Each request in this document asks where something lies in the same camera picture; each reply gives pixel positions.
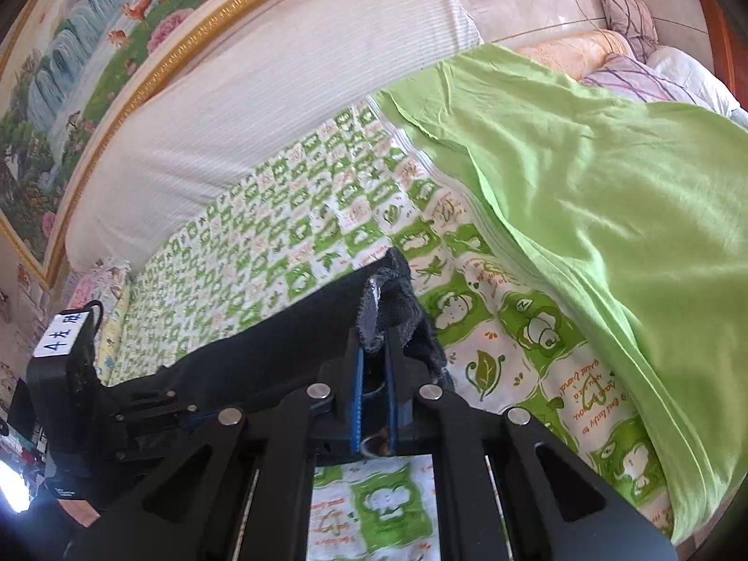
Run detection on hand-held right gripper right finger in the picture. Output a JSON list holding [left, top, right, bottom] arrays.
[[382, 327, 686, 561]]

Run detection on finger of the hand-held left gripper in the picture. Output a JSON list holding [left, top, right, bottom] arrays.
[[112, 388, 183, 418], [117, 402, 202, 442]]

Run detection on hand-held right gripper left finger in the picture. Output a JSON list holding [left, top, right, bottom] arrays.
[[64, 327, 367, 561]]

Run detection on black pants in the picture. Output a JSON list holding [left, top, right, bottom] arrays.
[[105, 247, 458, 424]]

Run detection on floral printed pillow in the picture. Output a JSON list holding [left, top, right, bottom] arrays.
[[75, 257, 134, 388]]

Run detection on green white printed bed sheet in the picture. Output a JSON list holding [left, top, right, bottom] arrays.
[[99, 98, 674, 561]]

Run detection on light green blanket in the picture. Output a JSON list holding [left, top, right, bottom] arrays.
[[374, 43, 748, 546]]

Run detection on white striped padded headboard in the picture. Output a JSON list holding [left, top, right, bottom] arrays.
[[64, 0, 486, 281]]

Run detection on gold framed landscape painting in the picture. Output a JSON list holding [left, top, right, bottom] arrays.
[[0, 0, 335, 293]]

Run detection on orange pillow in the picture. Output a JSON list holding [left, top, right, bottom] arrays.
[[514, 29, 635, 81]]

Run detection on purple lined pillow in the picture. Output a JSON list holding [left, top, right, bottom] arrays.
[[583, 52, 686, 107], [601, 0, 662, 64]]

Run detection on white pillow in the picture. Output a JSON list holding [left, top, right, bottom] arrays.
[[647, 45, 748, 126]]

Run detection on red wooden bed frame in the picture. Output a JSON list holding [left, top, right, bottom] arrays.
[[694, 0, 738, 113]]

